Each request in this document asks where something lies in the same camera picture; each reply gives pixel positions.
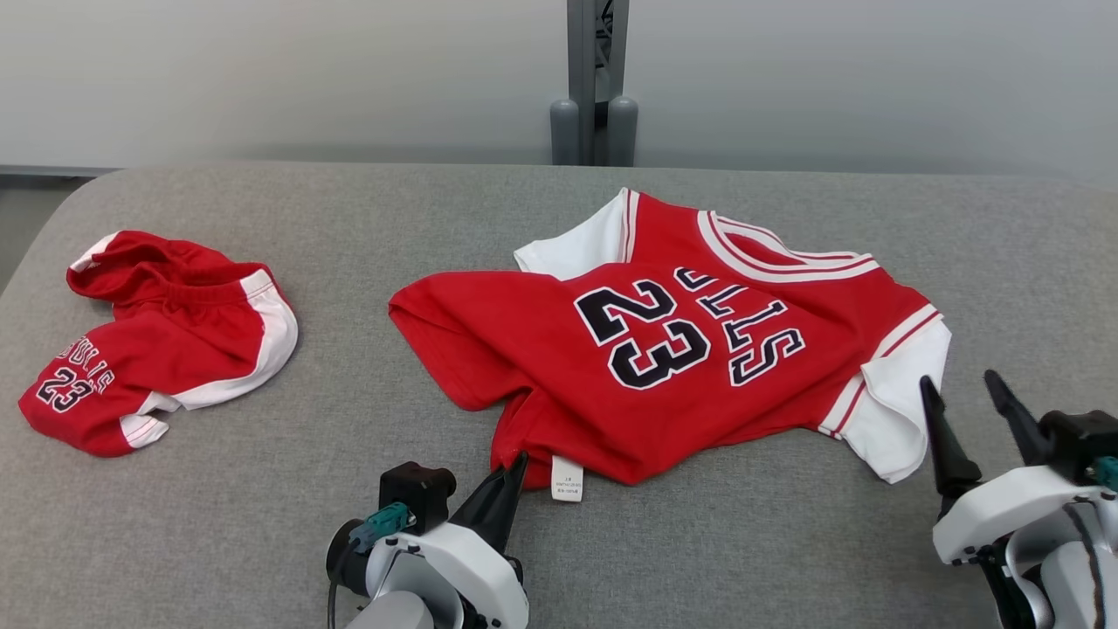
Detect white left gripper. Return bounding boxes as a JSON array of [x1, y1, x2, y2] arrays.
[[365, 452, 530, 629]]

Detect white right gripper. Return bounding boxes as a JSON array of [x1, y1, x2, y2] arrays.
[[920, 370, 1106, 564]]

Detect red number 23 jersey shirt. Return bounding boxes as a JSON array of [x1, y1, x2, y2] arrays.
[[389, 188, 953, 504]]

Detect red white-striped basketball shorts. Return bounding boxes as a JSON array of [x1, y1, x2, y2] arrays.
[[17, 230, 300, 459]]

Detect grey partition post with truss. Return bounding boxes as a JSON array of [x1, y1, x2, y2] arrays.
[[550, 0, 638, 167]]

